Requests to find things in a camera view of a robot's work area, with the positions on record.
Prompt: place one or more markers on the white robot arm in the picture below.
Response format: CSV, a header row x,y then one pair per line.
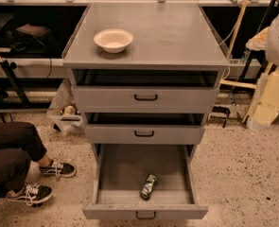
x,y
267,40

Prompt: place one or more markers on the grey drawer cabinet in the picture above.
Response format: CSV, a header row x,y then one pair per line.
x,y
167,36

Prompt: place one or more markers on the grey top drawer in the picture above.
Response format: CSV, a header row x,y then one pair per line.
x,y
144,91

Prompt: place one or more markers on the black metal stand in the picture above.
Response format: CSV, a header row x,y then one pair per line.
x,y
12,78

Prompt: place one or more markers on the clear plastic bin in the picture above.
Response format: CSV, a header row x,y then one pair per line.
x,y
63,110

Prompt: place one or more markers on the black white sneaker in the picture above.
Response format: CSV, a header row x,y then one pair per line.
x,y
59,169
31,194

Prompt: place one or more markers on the black white far sneaker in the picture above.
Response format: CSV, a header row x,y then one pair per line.
x,y
59,169

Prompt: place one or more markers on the seated person's dark trousers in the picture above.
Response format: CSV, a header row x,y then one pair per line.
x,y
20,144

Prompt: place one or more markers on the wooden easel frame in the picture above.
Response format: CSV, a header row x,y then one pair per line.
x,y
249,56

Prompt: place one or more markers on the grey middle drawer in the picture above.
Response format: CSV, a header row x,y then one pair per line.
x,y
144,128

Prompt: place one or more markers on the crushed green soda can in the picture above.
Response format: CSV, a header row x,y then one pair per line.
x,y
148,186

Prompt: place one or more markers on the white paper bowl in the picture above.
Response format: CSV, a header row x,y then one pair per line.
x,y
113,40

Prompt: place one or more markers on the grey drawer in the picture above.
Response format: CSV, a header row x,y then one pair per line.
x,y
144,128
144,91
121,172

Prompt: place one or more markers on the grey bottom drawer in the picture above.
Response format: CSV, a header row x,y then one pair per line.
x,y
121,172

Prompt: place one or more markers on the black white near sneaker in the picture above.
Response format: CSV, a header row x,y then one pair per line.
x,y
31,194

